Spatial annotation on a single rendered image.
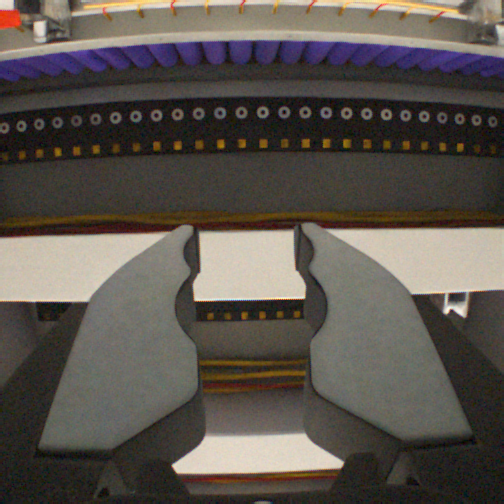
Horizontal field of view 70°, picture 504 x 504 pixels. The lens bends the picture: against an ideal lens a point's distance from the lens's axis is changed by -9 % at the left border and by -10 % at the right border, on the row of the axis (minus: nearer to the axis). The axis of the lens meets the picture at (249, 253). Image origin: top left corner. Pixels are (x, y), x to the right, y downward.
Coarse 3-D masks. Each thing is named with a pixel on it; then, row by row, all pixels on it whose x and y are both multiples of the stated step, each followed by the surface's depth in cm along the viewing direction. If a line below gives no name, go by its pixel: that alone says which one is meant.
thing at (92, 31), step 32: (160, 0) 21; (352, 0) 21; (384, 0) 21; (0, 32) 22; (32, 32) 22; (96, 32) 22; (128, 32) 22; (160, 32) 23; (192, 32) 23; (224, 32) 23; (256, 32) 23; (288, 32) 23; (320, 32) 23; (352, 32) 23; (384, 32) 23; (416, 32) 23; (448, 32) 23
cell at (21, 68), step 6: (6, 60) 26; (12, 60) 26; (6, 66) 27; (12, 66) 27; (18, 66) 28; (24, 66) 28; (30, 66) 29; (18, 72) 29; (24, 72) 29; (30, 72) 30; (36, 72) 30
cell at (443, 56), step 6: (438, 54) 28; (444, 54) 27; (450, 54) 27; (456, 54) 26; (426, 60) 30; (432, 60) 29; (438, 60) 29; (444, 60) 28; (420, 66) 32; (426, 66) 31; (432, 66) 30
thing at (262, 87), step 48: (0, 0) 19; (96, 0) 21; (432, 0) 22; (48, 96) 36; (96, 96) 36; (144, 96) 36; (192, 96) 36; (240, 96) 36; (288, 96) 37; (336, 96) 36; (384, 96) 36; (432, 96) 36; (480, 96) 36
